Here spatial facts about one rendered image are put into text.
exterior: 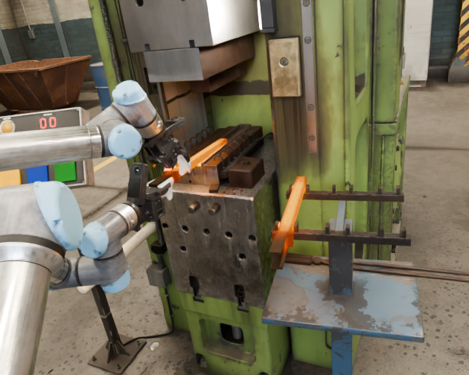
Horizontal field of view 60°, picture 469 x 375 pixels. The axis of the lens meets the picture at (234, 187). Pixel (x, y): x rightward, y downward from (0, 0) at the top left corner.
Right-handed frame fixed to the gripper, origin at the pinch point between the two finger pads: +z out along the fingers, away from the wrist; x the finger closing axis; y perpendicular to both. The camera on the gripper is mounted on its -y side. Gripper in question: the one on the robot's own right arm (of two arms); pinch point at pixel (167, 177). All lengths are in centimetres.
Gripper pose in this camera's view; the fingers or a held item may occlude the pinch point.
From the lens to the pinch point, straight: 123.9
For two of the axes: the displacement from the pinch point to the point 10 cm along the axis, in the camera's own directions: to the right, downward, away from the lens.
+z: 4.1, -4.1, 8.1
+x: 9.0, 0.7, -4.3
